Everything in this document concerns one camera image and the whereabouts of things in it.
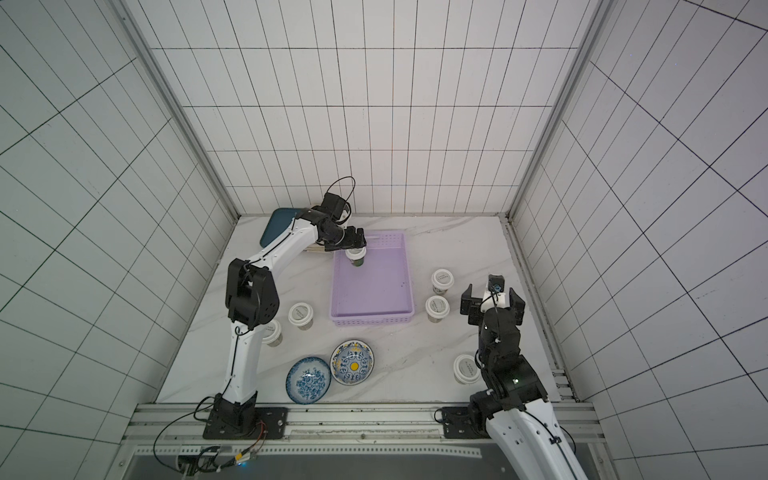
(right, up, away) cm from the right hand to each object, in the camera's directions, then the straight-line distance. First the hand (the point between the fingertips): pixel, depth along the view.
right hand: (480, 285), depth 74 cm
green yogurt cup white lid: (-34, +6, +25) cm, 43 cm away
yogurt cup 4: (-3, -22, +2) cm, 22 cm away
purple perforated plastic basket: (-27, -6, +23) cm, 36 cm away
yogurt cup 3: (-9, -9, +12) cm, 18 cm away
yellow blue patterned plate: (-33, -23, +8) cm, 41 cm away
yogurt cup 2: (-6, -1, +19) cm, 20 cm away
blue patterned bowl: (-45, -27, +6) cm, 53 cm away
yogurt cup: (-49, -11, +12) cm, 52 cm away
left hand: (-35, +9, +23) cm, 43 cm away
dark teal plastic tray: (-68, +19, +46) cm, 84 cm away
